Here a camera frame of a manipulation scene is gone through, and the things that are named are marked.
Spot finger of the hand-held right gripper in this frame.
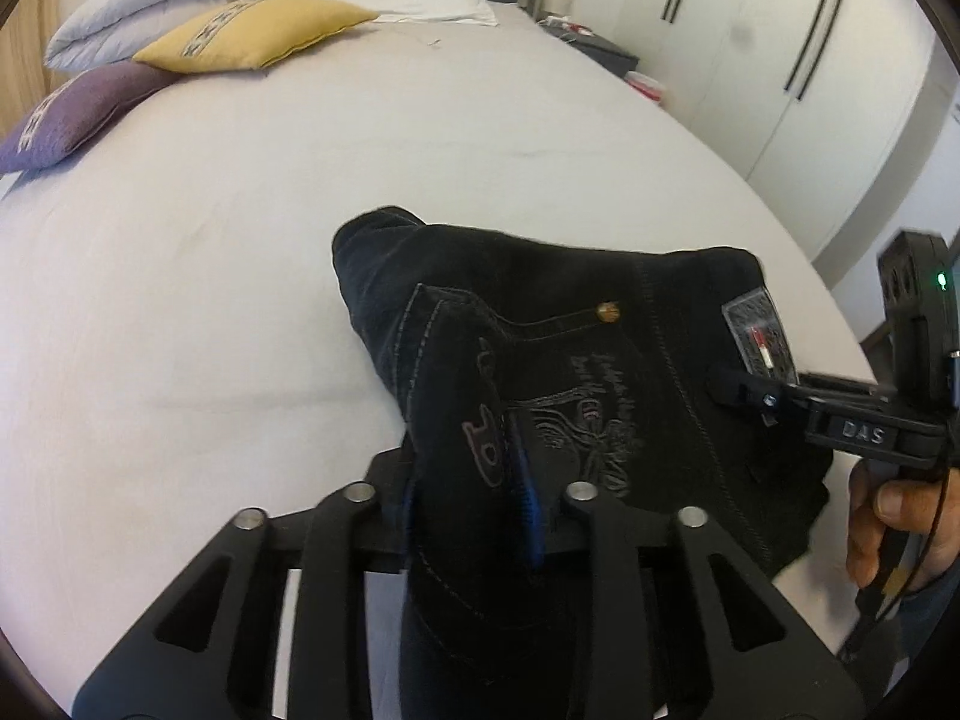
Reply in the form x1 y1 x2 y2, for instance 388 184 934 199
709 362 815 430

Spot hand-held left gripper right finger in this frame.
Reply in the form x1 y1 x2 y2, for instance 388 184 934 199
510 420 887 720

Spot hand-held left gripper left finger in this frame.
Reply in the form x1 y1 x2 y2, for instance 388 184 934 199
71 457 421 720

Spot black pants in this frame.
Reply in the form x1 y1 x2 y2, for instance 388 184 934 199
332 206 833 720

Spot person's right hand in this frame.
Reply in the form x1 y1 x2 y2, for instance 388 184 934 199
846 457 955 595

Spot white wardrobe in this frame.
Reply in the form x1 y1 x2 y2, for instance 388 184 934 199
540 0 960 287

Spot bed with white sheet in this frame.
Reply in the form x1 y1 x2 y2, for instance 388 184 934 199
0 0 880 720

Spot person's leg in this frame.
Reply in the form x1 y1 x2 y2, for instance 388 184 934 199
851 562 960 720

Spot white bucket with red label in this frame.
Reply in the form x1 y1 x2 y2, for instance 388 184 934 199
623 70 666 104

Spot dark grey nightstand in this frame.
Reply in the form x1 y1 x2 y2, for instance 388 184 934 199
535 15 640 77

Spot yellow cushion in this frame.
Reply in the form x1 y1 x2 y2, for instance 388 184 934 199
133 0 380 74

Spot purple cushion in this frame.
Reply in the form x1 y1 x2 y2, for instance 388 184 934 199
0 62 177 173

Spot light grey pillow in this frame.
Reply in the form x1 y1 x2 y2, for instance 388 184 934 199
45 0 230 70

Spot beige curtain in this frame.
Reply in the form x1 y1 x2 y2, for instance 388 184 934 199
4 0 72 145

